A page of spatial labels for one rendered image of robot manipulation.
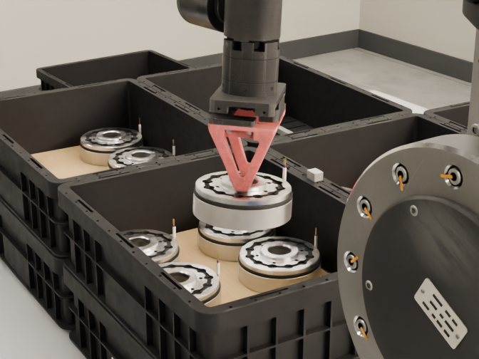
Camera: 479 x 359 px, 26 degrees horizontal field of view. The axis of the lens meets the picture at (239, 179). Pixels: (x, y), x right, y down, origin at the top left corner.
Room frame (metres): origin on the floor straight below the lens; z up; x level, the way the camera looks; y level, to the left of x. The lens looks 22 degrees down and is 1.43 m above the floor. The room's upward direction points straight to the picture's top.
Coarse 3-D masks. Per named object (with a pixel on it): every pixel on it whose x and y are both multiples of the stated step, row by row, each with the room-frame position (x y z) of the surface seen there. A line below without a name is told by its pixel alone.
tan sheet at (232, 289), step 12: (180, 240) 1.28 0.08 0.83; (192, 240) 1.28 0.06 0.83; (180, 252) 1.24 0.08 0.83; (192, 252) 1.24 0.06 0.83; (204, 264) 1.20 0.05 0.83; (228, 264) 1.20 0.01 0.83; (228, 276) 1.17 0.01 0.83; (228, 288) 1.14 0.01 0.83; (240, 288) 1.14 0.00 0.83; (228, 300) 1.11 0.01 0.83
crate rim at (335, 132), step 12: (384, 120) 1.49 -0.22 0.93; (396, 120) 1.50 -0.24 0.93; (408, 120) 1.51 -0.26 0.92; (432, 120) 1.49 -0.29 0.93; (324, 132) 1.43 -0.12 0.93; (336, 132) 1.44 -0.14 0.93; (348, 132) 1.45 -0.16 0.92; (456, 132) 1.44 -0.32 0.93; (276, 144) 1.39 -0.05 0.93; (288, 144) 1.40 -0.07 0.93; (276, 156) 1.34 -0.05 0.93; (300, 168) 1.29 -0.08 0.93; (324, 180) 1.25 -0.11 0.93; (348, 192) 1.21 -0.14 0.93
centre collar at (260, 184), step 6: (240, 174) 1.03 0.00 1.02; (222, 180) 1.00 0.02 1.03; (228, 180) 1.00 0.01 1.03; (258, 180) 1.01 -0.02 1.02; (264, 180) 1.01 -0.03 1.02; (222, 186) 1.00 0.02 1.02; (228, 186) 0.99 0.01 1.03; (252, 186) 0.99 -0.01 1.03; (258, 186) 0.99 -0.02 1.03; (264, 186) 1.00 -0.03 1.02
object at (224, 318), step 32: (192, 160) 1.32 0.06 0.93; (64, 192) 1.21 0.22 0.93; (320, 192) 1.21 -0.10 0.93; (96, 224) 1.11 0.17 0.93; (128, 256) 1.03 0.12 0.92; (160, 288) 0.97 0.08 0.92; (288, 288) 0.95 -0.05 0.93; (320, 288) 0.96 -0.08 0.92; (192, 320) 0.91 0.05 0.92; (224, 320) 0.90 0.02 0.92; (256, 320) 0.92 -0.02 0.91
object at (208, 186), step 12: (204, 180) 1.02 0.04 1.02; (216, 180) 1.02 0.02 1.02; (276, 180) 1.03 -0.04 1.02; (204, 192) 0.98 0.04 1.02; (216, 192) 0.98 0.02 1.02; (228, 192) 0.98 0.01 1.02; (240, 192) 0.98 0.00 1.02; (252, 192) 0.98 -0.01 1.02; (264, 192) 0.98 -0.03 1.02; (276, 192) 0.99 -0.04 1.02; (288, 192) 0.99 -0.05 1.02; (240, 204) 0.96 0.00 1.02; (252, 204) 0.96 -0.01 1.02; (264, 204) 0.96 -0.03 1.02
